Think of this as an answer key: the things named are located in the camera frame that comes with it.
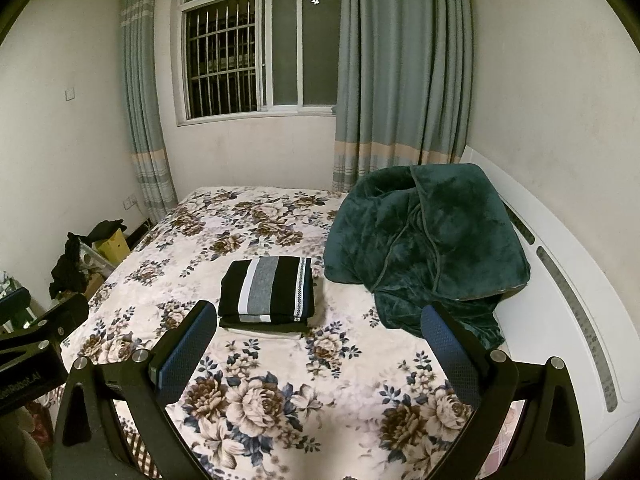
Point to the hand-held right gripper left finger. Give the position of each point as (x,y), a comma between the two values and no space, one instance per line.
(185,345)

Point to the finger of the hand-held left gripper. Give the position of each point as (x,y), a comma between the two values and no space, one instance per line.
(60,317)

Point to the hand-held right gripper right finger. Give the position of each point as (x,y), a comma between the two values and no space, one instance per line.
(450,355)

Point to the black grey striped sweater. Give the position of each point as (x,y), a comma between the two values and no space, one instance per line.
(265,287)

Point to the black garment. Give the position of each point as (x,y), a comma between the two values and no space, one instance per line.
(70,265)

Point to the cardboard box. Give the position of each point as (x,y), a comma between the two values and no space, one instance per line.
(95,272)

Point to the yellow box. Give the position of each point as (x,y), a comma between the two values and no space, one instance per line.
(114,247)

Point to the black cloth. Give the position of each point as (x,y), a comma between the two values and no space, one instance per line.
(106,230)

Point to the pink cloth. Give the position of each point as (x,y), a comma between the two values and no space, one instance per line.
(512,435)

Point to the floral blanket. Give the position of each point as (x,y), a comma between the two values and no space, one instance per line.
(280,400)

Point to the dark green plush blanket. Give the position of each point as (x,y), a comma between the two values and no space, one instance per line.
(430,240)

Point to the brown checked bed sheet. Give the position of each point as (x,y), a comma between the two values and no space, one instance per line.
(140,455)

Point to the white bed headboard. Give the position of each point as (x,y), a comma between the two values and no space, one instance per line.
(565,280)

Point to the narrow blue-grey curtain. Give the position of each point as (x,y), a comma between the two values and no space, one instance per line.
(145,110)

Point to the wide blue-grey curtain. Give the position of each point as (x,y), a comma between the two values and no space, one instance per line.
(400,75)

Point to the metal window grille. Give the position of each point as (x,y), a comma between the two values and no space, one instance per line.
(222,60)

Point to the window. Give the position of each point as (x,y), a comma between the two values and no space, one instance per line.
(290,45)

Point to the white wall socket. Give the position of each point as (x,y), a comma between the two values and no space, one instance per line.
(130,203)

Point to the white wall switch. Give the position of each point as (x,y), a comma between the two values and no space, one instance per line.
(70,93)

